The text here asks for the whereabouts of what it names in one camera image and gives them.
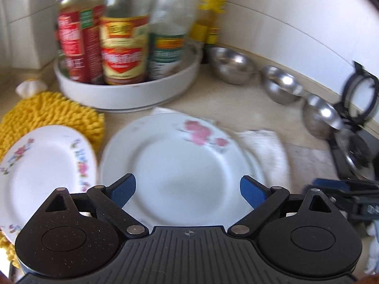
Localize white plate with pink flowers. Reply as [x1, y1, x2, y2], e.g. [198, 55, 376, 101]
[99, 113, 265, 227]

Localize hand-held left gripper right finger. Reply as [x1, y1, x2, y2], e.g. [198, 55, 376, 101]
[227, 175, 341, 239]

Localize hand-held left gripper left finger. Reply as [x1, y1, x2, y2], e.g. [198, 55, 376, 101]
[40, 174, 149, 239]

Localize yellow and red label bottle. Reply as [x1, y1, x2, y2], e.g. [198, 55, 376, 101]
[99, 0, 150, 86]

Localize yellow green label sauce bottle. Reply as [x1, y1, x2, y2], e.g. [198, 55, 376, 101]
[189, 0, 228, 64]

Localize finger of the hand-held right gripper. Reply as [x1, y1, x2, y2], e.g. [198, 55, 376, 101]
[306, 177, 357, 202]

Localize black stove pot support ring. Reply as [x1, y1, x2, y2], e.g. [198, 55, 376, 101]
[340, 61, 379, 125]

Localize small white floral rim plate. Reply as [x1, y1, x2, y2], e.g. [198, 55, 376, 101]
[0, 125, 98, 240]

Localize person's right hand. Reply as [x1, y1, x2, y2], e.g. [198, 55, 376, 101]
[364, 222, 379, 274]

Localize garlic bulb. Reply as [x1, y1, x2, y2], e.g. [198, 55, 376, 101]
[15, 78, 48, 98]

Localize clear bottle with green label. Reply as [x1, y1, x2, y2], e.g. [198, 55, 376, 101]
[146, 0, 193, 81]

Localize yellow chenille mat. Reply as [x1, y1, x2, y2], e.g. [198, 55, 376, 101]
[0, 92, 105, 273]

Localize white cloth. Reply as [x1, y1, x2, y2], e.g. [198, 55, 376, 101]
[151, 106, 292, 190]

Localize white round tray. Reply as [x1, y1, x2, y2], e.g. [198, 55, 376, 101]
[53, 40, 205, 113]

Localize stainless steel bowl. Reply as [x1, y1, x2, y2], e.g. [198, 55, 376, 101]
[207, 47, 257, 85]
[302, 93, 344, 139]
[261, 65, 305, 105]

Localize black gas stove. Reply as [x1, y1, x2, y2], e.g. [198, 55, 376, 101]
[329, 124, 379, 181]

